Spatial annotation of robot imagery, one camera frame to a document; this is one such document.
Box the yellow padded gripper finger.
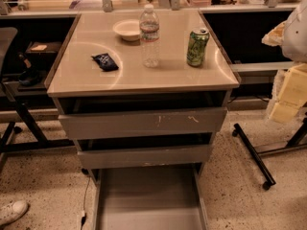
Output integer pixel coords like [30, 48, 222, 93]
[268, 63, 307, 123]
[262, 21, 285, 47]

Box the dark blue rxbar wrapper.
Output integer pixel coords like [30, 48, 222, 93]
[92, 53, 119, 72]

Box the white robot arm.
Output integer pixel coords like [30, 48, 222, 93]
[262, 0, 307, 123]

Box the grey top drawer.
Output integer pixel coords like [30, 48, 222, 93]
[59, 107, 227, 140]

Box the grey middle drawer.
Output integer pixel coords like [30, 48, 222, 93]
[78, 145, 213, 169]

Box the grey drawer cabinet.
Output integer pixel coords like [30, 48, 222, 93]
[43, 9, 242, 186]

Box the grey open bottom drawer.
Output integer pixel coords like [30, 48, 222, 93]
[92, 165, 209, 230]

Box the black wheeled stand base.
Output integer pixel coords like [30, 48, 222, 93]
[232, 116, 307, 191]

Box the green soda can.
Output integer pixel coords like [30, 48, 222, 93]
[186, 28, 209, 67]

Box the clear plastic water bottle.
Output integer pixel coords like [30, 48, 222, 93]
[139, 4, 159, 68]

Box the white paper bowl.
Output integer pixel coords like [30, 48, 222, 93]
[113, 19, 140, 42]

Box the black box with note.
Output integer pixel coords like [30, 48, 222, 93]
[26, 41, 61, 54]

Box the black shoe on shelf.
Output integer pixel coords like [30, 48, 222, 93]
[18, 53, 42, 87]

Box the white sneaker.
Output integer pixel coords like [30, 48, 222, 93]
[0, 200, 29, 226]

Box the black floor cable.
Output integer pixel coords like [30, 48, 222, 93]
[80, 175, 92, 230]

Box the black table leg frame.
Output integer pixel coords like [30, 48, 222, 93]
[0, 80, 77, 174]

